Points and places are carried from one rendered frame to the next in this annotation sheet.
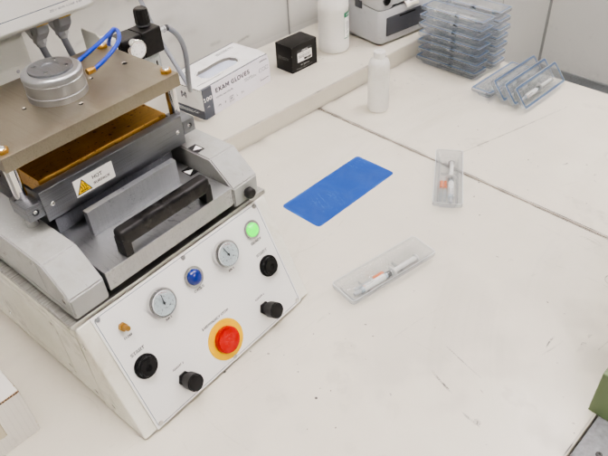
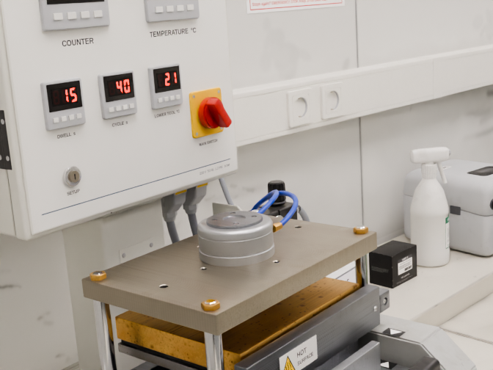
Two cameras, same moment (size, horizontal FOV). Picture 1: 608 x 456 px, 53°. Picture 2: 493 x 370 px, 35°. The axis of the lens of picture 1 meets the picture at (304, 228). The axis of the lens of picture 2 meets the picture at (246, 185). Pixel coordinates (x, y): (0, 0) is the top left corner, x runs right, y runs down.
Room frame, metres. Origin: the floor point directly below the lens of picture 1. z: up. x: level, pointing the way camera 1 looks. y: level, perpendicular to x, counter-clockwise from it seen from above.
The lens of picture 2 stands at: (-0.01, 0.33, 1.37)
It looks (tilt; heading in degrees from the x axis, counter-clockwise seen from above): 13 degrees down; 358
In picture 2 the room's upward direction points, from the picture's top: 4 degrees counter-clockwise
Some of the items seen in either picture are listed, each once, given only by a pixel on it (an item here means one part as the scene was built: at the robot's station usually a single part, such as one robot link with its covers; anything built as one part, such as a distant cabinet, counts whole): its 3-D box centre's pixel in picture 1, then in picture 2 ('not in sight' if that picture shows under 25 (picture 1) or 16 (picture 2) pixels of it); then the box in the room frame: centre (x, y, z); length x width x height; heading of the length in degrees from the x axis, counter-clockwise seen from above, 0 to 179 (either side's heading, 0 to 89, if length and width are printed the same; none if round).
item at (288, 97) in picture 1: (299, 71); (393, 287); (1.49, -0.01, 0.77); 0.84 x 0.30 x 0.04; 132
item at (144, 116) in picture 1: (73, 118); (245, 290); (0.77, 0.31, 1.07); 0.22 x 0.17 x 0.10; 138
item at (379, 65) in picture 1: (378, 80); not in sight; (1.31, -0.20, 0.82); 0.05 x 0.05 x 0.14
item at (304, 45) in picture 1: (296, 52); (392, 263); (1.47, -0.01, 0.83); 0.09 x 0.06 x 0.07; 132
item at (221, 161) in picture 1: (191, 155); (371, 348); (0.82, 0.17, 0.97); 0.26 x 0.05 x 0.07; 48
